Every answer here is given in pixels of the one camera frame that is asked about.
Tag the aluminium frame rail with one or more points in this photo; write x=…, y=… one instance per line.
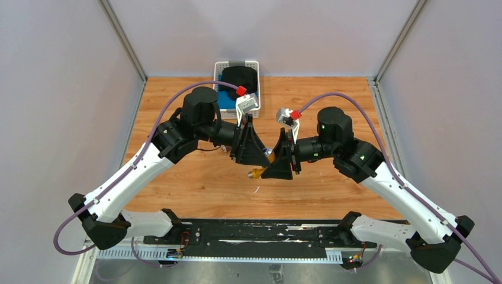
x=395, y=234

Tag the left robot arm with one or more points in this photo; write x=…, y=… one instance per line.
x=102, y=212

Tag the black cloth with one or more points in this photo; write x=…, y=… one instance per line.
x=244, y=76

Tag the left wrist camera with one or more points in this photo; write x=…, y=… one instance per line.
x=246, y=104

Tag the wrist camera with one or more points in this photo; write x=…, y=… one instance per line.
x=291, y=119
x=246, y=104

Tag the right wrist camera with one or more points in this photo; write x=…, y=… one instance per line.
x=291, y=119

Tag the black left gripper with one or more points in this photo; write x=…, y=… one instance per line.
x=247, y=147

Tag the yellow brass faucet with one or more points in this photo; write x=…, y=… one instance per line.
x=256, y=173

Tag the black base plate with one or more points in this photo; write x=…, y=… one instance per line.
x=257, y=239

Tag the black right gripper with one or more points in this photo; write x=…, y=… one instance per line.
x=286, y=152

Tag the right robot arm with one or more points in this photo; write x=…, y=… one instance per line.
x=432, y=236

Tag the blue cloth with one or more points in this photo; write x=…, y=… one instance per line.
x=227, y=96

